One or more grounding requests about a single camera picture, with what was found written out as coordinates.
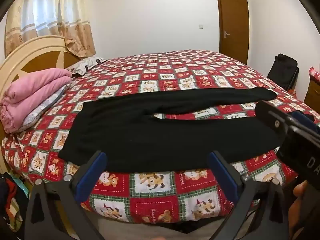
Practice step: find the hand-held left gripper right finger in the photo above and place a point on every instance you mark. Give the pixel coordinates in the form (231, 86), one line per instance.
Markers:
(223, 173)

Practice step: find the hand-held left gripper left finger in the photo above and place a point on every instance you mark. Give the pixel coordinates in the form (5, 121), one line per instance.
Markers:
(91, 173)

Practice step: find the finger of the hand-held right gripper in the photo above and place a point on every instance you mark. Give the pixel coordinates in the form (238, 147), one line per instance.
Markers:
(271, 117)
(303, 120)

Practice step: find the black pants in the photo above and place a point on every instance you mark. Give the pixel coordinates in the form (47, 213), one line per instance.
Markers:
(125, 135)

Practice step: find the person's right hand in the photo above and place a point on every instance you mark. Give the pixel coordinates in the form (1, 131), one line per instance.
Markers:
(300, 190)

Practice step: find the wooden dresser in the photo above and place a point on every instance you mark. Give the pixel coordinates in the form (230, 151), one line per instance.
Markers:
(313, 92)

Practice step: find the red patterned bundle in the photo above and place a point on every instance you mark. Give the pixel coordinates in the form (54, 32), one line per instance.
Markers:
(315, 73)

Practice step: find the black chair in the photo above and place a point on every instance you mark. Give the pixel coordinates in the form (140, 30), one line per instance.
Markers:
(282, 67)

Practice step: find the bed with red patchwork quilt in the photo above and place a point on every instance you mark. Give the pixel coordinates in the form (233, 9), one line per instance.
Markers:
(155, 187)

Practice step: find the pile of colourful clothes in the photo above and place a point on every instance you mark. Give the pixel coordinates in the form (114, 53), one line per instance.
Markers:
(12, 200)

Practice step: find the folded pink blanket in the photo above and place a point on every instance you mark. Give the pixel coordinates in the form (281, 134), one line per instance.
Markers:
(32, 90)

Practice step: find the brown wooden door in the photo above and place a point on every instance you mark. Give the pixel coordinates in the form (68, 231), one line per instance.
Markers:
(232, 17)

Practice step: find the cream wooden headboard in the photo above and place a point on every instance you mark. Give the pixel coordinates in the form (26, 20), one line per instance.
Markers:
(37, 55)

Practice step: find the beige patterned curtain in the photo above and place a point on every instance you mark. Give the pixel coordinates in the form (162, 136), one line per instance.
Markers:
(50, 5)

